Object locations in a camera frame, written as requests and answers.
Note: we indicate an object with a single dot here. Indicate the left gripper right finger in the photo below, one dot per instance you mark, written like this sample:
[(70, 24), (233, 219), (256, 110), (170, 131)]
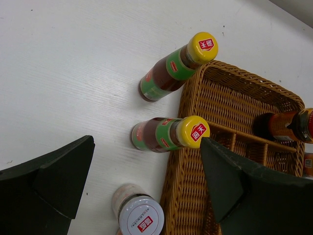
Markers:
[(248, 198)]

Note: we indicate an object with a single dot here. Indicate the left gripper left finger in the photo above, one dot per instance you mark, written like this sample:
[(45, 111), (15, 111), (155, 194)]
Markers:
[(42, 196)]

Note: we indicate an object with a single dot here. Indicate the red-lid sauce jar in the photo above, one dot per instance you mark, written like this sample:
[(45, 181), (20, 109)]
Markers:
[(308, 165), (286, 126)]

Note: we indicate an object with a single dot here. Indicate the white-lid spice jar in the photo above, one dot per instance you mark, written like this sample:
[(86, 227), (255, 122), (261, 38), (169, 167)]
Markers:
[(136, 211)]

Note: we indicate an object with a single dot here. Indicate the yellow-cap sauce bottle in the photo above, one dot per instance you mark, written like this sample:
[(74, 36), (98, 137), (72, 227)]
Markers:
[(168, 134), (172, 72)]

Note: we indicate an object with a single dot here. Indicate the brown wicker basket tray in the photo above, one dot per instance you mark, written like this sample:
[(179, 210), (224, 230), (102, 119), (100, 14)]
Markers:
[(229, 98)]

